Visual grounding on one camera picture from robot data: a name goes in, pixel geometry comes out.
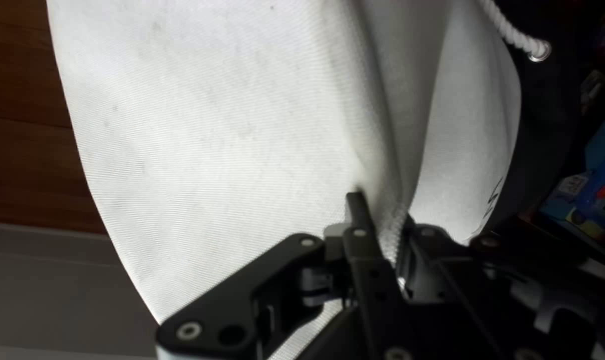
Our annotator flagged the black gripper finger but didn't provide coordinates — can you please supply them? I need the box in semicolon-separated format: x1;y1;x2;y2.
346;191;376;238

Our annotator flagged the white and black laundry bag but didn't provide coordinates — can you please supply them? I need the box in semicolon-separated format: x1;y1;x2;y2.
45;0;554;325

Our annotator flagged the green and blue game box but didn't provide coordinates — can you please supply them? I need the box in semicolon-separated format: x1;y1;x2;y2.
542;119;605;245

